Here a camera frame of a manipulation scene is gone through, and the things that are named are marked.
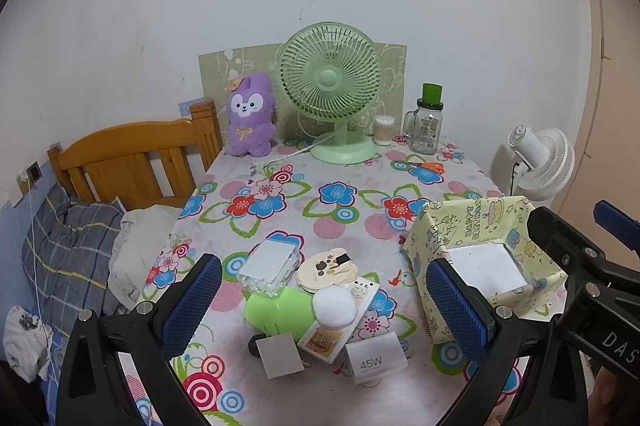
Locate black round object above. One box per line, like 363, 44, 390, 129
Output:
247, 333, 267, 358

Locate white round puck device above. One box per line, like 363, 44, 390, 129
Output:
312, 285, 358, 330

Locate white remote control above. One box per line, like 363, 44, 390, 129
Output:
297, 277, 380, 364

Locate grey charger block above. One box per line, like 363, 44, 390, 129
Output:
257, 332, 305, 380

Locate white crumpled cloth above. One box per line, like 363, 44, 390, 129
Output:
2, 306, 53, 383

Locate yellow patterned storage box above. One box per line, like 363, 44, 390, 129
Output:
404, 195, 566, 345

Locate white floor fan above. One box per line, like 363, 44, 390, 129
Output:
508, 125, 575, 202

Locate blue plaid blanket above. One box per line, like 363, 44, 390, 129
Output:
22, 185, 126, 338

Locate orange scissors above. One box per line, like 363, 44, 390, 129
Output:
409, 162, 445, 175

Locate glass mason jar green lid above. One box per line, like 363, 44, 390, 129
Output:
402, 83, 444, 155

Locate cream round compact mirror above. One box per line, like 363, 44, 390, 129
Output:
296, 247, 358, 294

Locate floral tablecloth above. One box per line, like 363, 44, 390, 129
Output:
117, 133, 572, 426

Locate clear plastic clip box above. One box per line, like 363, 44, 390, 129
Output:
236, 240, 300, 298

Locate green oval case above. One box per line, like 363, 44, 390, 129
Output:
244, 287, 316, 342

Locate cotton swab container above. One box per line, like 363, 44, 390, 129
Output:
373, 114, 395, 146

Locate wooden bed headboard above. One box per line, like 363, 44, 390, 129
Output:
48, 101, 222, 209

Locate green desk fan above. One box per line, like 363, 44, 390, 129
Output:
278, 21, 381, 165

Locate purple plush bunny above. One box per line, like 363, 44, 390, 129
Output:
227, 72, 277, 157

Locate white fan cable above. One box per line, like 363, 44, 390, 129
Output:
286, 131, 335, 158

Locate patterned wall panel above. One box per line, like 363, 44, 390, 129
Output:
198, 43, 407, 141

